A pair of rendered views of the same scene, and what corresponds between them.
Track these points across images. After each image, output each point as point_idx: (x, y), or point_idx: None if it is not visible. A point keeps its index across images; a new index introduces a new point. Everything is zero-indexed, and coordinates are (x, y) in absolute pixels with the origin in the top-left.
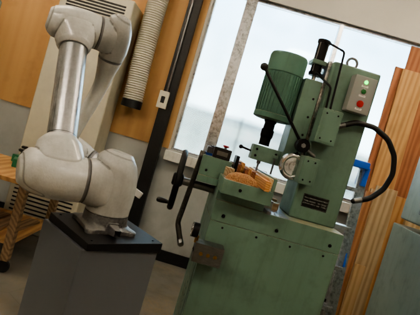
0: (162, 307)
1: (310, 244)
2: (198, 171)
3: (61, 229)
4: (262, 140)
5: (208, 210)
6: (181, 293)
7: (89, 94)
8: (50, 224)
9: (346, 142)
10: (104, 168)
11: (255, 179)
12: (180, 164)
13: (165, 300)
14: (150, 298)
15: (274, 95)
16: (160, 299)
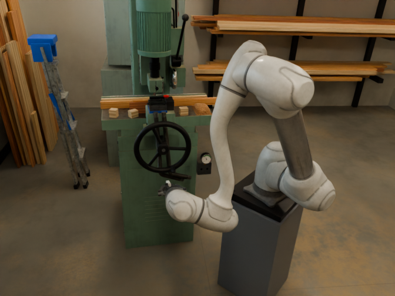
0: (78, 260)
1: None
2: (170, 128)
3: (290, 211)
4: (158, 74)
5: None
6: (150, 212)
7: (227, 139)
8: (285, 219)
9: None
10: None
11: (176, 103)
12: (186, 132)
13: (58, 261)
14: (60, 272)
15: (170, 34)
16: (56, 265)
